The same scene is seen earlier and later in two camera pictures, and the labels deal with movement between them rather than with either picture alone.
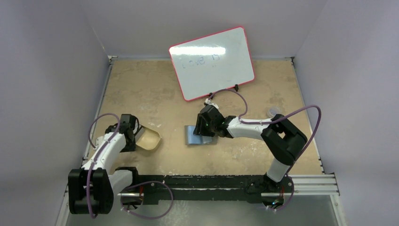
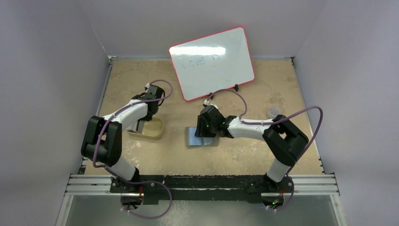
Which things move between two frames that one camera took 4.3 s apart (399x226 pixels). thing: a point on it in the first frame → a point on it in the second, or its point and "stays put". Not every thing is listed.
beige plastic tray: [147, 139] → [153, 129]
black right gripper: [203, 124] stays put
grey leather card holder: [190, 139] stays put
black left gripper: [131, 148] → [148, 117]
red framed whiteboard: [212, 63] stays put
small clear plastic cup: [273, 110] stays put
